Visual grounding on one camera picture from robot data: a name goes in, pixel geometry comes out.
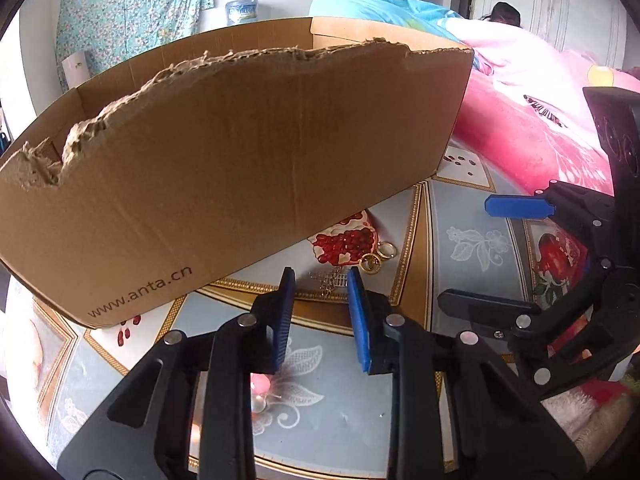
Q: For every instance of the pink fleece blanket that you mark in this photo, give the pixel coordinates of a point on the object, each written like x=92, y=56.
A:
x=525, y=125

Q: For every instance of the person's right forearm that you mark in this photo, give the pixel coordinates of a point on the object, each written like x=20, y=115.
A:
x=580, y=425

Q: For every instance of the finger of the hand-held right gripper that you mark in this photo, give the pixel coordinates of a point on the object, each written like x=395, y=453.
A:
x=480, y=305
x=515, y=206

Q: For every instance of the blue water jug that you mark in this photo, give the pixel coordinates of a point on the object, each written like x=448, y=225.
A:
x=242, y=10

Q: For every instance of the white paper roll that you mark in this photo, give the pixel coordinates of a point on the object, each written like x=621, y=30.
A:
x=76, y=70

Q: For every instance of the white wardrobe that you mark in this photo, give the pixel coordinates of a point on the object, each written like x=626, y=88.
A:
x=575, y=5

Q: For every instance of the teal floral wall cloth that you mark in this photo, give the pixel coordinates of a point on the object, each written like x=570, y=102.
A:
x=130, y=15

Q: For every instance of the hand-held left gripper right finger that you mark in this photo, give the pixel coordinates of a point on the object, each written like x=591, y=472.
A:
x=357, y=315

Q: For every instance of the blue printed quilt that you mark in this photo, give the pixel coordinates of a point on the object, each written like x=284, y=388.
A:
x=380, y=5

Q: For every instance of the torn brown cardboard box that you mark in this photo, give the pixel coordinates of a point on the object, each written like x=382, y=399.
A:
x=225, y=185

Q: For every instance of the fruit printed tablecloth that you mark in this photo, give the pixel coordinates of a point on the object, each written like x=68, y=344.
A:
x=460, y=260

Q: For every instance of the silver rhinestone hairpin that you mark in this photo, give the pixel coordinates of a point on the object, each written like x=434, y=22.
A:
x=327, y=279

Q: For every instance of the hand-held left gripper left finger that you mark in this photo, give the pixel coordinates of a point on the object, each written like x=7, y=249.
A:
x=286, y=310

